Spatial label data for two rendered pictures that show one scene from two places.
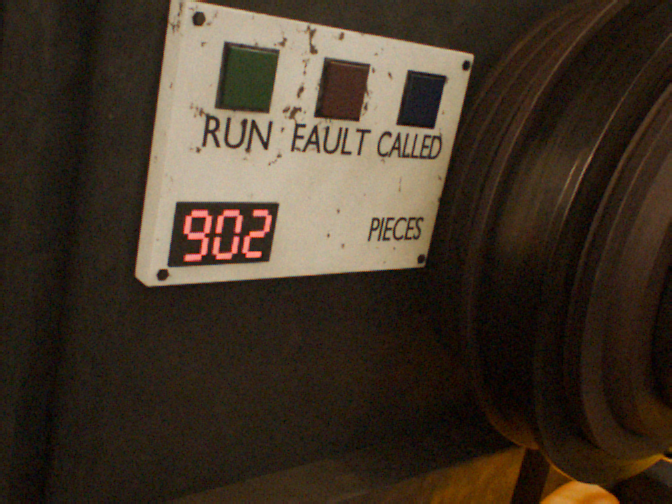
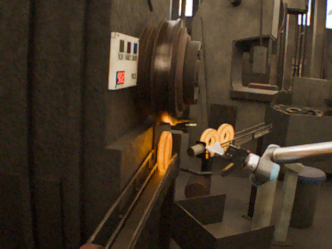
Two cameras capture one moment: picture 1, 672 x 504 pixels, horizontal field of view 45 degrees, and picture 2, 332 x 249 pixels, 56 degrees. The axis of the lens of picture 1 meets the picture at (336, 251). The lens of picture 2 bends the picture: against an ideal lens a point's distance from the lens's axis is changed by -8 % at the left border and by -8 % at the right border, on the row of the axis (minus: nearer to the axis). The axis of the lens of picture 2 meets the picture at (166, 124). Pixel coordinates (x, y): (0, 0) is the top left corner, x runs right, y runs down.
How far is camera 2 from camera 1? 0.77 m
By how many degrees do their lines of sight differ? 37
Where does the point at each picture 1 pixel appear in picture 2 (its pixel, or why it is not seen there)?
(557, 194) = (166, 61)
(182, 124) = (116, 55)
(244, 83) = (122, 47)
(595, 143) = (171, 50)
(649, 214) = (179, 62)
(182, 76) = (116, 46)
